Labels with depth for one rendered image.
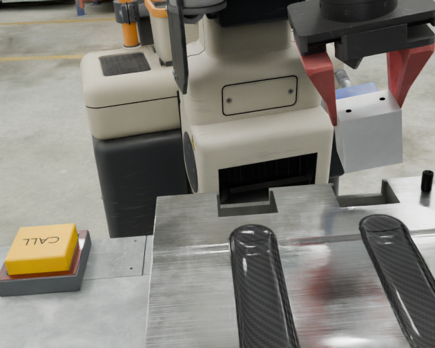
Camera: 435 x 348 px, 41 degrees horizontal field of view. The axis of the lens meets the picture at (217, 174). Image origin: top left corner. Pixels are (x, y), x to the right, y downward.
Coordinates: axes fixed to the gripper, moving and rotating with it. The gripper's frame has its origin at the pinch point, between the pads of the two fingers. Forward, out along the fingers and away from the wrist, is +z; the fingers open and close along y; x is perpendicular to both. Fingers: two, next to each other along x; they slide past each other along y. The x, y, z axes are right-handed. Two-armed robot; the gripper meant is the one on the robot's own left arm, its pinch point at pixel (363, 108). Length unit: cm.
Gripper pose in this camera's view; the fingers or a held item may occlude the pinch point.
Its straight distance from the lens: 51.2
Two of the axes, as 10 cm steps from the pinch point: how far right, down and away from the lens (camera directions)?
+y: 9.8, -1.8, -0.8
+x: -0.4, -5.9, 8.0
